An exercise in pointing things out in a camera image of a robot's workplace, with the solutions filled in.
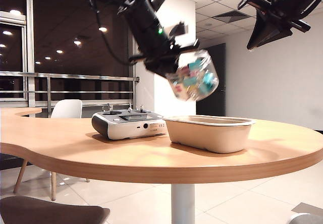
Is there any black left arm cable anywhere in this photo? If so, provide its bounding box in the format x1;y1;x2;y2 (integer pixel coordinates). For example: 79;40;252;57
88;0;133;65

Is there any white chair with wooden legs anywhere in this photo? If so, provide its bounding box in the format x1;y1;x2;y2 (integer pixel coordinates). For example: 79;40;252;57
14;99;90;201

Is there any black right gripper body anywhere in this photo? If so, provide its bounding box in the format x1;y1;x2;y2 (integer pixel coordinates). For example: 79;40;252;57
237;0;311;32

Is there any beige rectangular pulp bowl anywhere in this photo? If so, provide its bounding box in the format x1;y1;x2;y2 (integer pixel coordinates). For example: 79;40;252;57
163;116;256;154

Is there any brown chair seat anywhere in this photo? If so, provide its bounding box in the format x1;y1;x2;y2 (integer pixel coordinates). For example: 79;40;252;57
0;195;112;224

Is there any grey window frame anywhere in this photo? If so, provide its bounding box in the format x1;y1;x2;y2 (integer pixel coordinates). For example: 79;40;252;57
0;11;36;108

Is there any ceiling air vent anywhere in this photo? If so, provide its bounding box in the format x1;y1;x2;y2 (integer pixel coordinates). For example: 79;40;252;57
212;10;250;24

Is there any clear plastic jar of clips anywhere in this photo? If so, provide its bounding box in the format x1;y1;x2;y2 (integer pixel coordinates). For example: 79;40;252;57
165;49;220;101

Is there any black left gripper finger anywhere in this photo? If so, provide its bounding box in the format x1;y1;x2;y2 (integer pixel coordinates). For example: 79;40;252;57
151;52;180;78

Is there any white grey RC transmitter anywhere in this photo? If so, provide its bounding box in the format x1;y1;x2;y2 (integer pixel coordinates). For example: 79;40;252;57
91;103;167;141

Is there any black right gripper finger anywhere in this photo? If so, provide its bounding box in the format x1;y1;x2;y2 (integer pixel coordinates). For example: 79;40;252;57
246;9;275;49
249;19;293;50

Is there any grey upholstered chair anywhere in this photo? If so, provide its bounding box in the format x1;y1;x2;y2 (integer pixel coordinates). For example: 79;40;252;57
289;202;323;224

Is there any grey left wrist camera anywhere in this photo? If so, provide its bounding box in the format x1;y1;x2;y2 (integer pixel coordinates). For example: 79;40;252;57
168;22;189;37

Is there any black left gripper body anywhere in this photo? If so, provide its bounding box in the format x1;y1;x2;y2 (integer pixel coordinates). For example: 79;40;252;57
128;39;200;70

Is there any steel window railing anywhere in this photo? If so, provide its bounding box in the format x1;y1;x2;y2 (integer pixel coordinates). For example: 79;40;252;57
0;71;141;108

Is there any white table pedestal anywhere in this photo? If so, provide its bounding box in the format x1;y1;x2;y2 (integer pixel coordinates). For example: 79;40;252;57
171;183;196;224

